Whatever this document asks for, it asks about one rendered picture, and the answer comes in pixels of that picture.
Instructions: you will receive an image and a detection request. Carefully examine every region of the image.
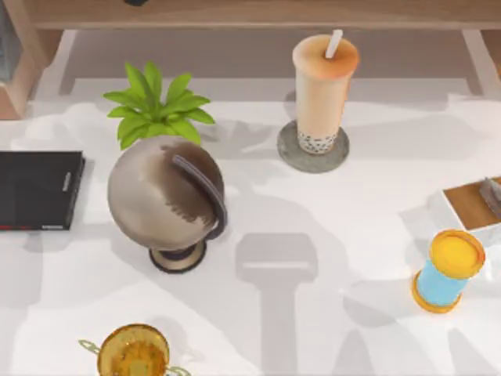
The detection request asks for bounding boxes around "wooden shelf unit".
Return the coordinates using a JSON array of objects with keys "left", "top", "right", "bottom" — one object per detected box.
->
[{"left": 0, "top": 0, "right": 501, "bottom": 121}]

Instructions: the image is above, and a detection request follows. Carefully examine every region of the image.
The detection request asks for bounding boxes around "blue and yellow can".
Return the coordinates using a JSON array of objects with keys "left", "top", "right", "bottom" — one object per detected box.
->
[{"left": 410, "top": 229, "right": 487, "bottom": 314}]

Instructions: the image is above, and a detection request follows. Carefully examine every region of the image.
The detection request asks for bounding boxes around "grey round coaster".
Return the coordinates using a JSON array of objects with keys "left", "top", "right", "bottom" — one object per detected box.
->
[{"left": 276, "top": 119, "right": 351, "bottom": 173}]

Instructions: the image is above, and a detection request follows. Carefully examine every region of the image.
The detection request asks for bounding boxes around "bubble tea cup with straw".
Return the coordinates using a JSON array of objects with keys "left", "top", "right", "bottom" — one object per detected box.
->
[{"left": 291, "top": 29, "right": 360, "bottom": 156}]

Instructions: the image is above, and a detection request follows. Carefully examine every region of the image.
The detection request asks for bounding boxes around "gold trophy cup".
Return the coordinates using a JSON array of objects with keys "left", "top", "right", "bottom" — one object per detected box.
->
[{"left": 77, "top": 323, "right": 188, "bottom": 376}]

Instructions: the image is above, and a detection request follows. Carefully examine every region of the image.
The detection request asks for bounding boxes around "wooden framed board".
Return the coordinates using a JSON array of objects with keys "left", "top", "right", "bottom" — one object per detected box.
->
[{"left": 442, "top": 176, "right": 501, "bottom": 233}]

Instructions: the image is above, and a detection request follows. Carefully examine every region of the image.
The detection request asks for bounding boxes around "green leafy plant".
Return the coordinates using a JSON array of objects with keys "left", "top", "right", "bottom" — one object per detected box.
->
[{"left": 102, "top": 60, "right": 217, "bottom": 151}]

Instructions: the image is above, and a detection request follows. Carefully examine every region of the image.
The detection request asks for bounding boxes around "brown globe on stand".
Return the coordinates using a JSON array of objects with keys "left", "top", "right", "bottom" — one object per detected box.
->
[{"left": 106, "top": 135, "right": 229, "bottom": 274}]

